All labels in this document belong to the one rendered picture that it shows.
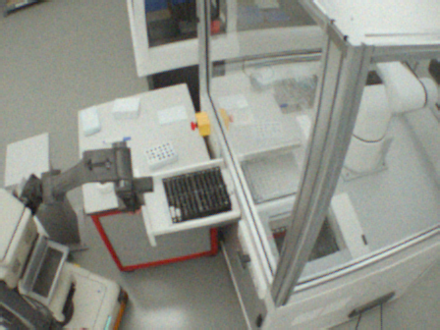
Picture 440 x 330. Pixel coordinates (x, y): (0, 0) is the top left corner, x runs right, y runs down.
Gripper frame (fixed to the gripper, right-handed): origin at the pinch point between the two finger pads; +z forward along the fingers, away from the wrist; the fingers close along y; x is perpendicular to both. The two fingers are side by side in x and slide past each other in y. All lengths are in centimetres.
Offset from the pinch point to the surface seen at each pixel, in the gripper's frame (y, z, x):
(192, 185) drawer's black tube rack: 23.1, 0.4, 6.6
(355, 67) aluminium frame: 41, -105, -50
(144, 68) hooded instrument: 15, 5, 83
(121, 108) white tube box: 0, 9, 63
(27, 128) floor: -91, 89, 151
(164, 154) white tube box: 15.9, 10.7, 31.0
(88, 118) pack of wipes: -17, 9, 62
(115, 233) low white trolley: -15.5, 37.2, 14.0
